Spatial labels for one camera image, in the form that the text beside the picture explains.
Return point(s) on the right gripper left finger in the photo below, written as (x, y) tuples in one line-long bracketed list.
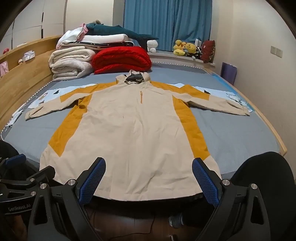
[(58, 212)]

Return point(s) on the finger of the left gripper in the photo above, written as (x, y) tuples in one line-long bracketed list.
[(16, 160)]

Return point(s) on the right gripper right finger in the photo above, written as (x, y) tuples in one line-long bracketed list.
[(239, 212)]

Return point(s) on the beige and mustard hooded jacket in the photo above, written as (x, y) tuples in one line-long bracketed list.
[(143, 129)]

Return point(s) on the grey bed sheet with print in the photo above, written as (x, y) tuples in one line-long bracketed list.
[(231, 139)]

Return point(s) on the wooden bed headboard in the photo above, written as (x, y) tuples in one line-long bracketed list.
[(24, 79)]

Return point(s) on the pink box on headboard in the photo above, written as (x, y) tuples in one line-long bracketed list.
[(4, 68)]

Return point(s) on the tissue pack on headboard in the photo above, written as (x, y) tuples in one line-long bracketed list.
[(28, 55)]

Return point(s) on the cream folded blanket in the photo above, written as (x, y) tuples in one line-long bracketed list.
[(71, 63)]

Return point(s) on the white folded bedding stack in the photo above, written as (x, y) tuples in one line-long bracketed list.
[(78, 34)]

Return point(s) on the red folded quilt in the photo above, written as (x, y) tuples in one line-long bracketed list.
[(121, 59)]

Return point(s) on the white wardrobe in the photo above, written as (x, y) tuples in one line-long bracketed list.
[(39, 19)]

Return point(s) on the purple bag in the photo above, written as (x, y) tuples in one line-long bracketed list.
[(228, 72)]

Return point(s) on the teal shark plush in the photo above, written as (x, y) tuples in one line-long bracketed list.
[(103, 30)]

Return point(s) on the dark red cushion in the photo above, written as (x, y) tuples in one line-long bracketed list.
[(207, 51)]

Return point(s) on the yellow plush toys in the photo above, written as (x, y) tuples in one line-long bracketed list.
[(185, 49)]

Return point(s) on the white plush toy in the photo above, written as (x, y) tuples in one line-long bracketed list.
[(152, 45)]

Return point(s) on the blue curtain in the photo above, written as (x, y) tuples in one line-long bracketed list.
[(170, 20)]

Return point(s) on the wooden bed frame edge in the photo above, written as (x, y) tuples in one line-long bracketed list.
[(282, 146)]

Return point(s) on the wall switch panel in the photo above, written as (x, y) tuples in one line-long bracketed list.
[(276, 51)]

